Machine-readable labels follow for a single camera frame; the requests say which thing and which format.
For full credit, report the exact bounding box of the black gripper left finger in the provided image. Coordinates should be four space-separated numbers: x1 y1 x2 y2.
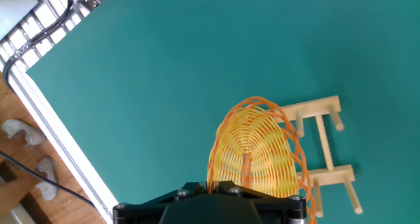
112 181 207 224

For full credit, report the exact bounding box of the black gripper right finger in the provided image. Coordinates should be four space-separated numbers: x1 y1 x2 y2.
213 180 308 224

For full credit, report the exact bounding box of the orange yellow wicker basket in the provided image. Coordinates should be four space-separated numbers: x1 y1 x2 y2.
206 96 318 224

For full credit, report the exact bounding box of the wooden peg dish rack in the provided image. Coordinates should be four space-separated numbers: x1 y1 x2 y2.
274 95 364 219

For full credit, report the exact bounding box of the white shoe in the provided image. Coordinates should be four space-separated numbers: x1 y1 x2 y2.
0 118 47 147
33 156 60 202

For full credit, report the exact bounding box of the bare person leg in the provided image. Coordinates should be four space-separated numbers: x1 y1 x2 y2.
0 177 41 215

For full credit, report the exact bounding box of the green table mat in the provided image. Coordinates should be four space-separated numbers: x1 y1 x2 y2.
26 0 420 224

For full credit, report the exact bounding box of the black floor cable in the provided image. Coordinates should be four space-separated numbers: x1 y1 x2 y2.
0 150 96 209

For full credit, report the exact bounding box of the black frame cable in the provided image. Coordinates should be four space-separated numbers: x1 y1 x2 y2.
1 0 75 89

